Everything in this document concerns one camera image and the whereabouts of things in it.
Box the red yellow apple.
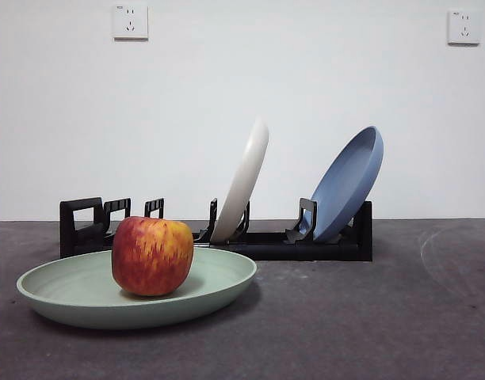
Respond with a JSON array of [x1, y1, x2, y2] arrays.
[[111, 215, 195, 297]]

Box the green plate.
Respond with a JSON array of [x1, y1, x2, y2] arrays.
[[15, 245, 258, 330]]

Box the beige plate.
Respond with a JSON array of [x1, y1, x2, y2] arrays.
[[209, 118, 270, 242]]

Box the black plate rack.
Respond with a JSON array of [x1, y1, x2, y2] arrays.
[[59, 196, 373, 262]]

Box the blue plate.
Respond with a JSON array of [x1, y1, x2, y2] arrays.
[[301, 125, 384, 242]]

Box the white wall socket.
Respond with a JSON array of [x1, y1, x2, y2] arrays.
[[113, 3, 149, 40], [447, 9, 482, 46]]

